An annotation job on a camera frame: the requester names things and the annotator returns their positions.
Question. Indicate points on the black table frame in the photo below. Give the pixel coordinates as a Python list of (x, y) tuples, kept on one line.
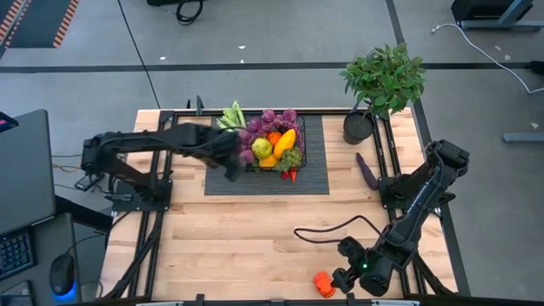
[(166, 117)]

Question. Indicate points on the green grape bunch with leaf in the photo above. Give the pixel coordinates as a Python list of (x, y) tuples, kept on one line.
[(291, 158)]

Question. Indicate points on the laptop computer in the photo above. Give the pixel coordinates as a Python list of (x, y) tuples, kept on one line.
[(25, 170)]

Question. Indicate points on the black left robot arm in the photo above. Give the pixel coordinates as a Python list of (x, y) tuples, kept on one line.
[(140, 142)]

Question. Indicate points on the black cabinet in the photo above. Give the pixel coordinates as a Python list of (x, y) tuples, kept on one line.
[(161, 2)]

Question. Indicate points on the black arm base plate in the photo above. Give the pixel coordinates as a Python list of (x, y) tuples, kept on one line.
[(389, 200), (123, 206)]

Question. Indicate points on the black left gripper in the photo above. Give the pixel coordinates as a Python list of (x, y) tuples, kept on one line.
[(219, 146)]

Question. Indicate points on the dark purple eggplant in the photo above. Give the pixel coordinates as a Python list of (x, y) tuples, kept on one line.
[(366, 170)]

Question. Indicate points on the black mat with striped edge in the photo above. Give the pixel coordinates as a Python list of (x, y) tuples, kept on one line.
[(38, 21)]

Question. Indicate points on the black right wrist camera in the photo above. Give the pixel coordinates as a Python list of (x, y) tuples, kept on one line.
[(352, 248)]

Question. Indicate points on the grey desk foot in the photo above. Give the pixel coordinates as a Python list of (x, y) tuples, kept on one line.
[(523, 137)]

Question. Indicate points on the large black display screen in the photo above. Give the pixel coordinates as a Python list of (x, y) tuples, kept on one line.
[(6, 122)]

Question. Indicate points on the black keyboard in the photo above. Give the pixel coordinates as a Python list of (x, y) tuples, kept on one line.
[(15, 255)]

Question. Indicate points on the green round fruit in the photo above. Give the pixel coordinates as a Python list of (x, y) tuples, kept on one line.
[(262, 147)]

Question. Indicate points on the small black clamp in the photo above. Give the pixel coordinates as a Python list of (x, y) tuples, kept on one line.
[(188, 104)]

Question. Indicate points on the grey computer desk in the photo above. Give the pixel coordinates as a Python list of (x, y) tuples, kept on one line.
[(42, 238)]

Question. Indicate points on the grey woven placemat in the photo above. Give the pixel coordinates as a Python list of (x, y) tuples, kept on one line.
[(263, 185)]

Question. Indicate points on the pale green celery stalk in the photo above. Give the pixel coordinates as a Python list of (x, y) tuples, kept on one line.
[(231, 115)]

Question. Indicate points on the yellow lemon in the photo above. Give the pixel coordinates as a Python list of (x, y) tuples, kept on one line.
[(268, 161)]

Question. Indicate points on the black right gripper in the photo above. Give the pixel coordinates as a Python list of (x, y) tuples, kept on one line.
[(374, 276)]

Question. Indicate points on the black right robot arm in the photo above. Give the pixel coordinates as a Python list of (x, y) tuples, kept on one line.
[(418, 200)]

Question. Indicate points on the green potted plant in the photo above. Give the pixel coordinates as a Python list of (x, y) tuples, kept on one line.
[(384, 76)]

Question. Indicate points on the orange fruit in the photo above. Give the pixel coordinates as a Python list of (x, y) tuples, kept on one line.
[(274, 137)]

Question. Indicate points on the black computer mouse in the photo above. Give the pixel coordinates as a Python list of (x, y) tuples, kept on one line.
[(62, 272)]

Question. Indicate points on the black desk with grey legs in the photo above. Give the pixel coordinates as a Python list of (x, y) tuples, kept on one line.
[(489, 10)]

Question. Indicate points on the orange bell pepper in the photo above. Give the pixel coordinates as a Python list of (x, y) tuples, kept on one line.
[(323, 285)]

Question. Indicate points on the red yellow mango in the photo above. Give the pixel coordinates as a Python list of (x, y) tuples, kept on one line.
[(285, 142)]

